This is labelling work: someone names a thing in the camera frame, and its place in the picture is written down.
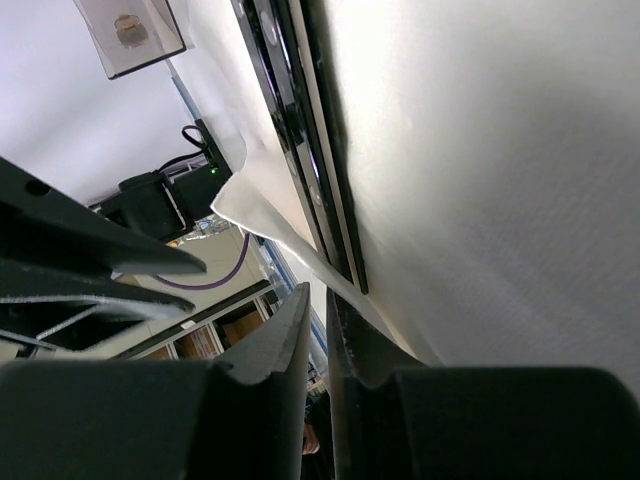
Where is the small beige object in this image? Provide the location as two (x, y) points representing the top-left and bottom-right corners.
(114, 14), (149, 49)

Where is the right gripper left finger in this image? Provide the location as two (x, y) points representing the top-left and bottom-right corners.
(1, 283), (310, 479)

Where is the black handled steel fork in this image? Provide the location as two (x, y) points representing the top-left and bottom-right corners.
(231, 1), (343, 264)

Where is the clear smoky plastic box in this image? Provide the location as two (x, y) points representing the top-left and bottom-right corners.
(74, 0), (187, 80)

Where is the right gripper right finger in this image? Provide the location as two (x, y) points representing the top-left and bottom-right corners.
(327, 293), (639, 479)

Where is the white paper napkin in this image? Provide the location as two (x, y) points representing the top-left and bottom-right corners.
(172, 0), (640, 396)

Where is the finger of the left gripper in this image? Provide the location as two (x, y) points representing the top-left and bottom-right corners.
(1, 259), (194, 350)
(1, 159), (206, 275)

